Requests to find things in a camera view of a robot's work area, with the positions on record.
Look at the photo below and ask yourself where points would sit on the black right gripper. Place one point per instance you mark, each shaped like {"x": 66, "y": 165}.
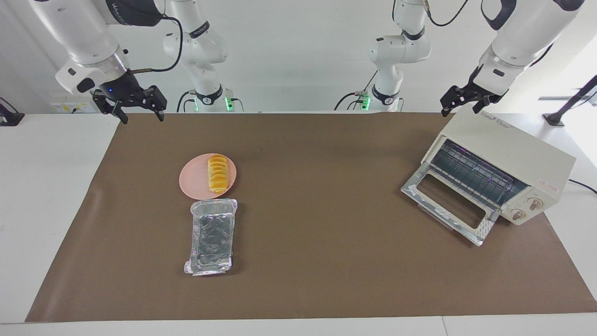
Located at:
{"x": 119, "y": 88}

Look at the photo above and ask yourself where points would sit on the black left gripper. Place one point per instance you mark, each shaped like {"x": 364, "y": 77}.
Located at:
{"x": 471, "y": 91}

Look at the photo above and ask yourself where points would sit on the yellow sliced bread loaf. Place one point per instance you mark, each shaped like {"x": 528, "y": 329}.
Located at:
{"x": 218, "y": 175}

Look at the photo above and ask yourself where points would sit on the aluminium foil tray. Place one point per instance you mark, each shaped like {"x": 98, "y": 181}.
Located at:
{"x": 212, "y": 235}

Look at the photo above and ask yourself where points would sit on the cream toaster oven body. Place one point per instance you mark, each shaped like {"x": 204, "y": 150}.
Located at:
{"x": 513, "y": 144}

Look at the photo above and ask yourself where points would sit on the glass oven door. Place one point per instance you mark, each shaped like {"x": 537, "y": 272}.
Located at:
{"x": 415, "y": 186}

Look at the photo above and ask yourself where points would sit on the cream oven knob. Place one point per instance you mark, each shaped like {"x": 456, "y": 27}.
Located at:
{"x": 535, "y": 203}
{"x": 518, "y": 214}

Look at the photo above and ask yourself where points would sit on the pink round plate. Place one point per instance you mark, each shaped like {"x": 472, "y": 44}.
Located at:
{"x": 193, "y": 179}

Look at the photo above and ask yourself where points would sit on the black table clamp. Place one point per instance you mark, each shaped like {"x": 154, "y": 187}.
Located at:
{"x": 9, "y": 116}

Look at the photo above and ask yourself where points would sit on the brown table mat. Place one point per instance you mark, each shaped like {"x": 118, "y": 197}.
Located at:
{"x": 326, "y": 261}

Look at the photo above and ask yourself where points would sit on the white wall power strip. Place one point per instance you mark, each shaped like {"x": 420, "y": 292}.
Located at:
{"x": 70, "y": 107}

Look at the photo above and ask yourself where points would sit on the black camera stand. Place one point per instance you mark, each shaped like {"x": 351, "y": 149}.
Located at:
{"x": 571, "y": 102}

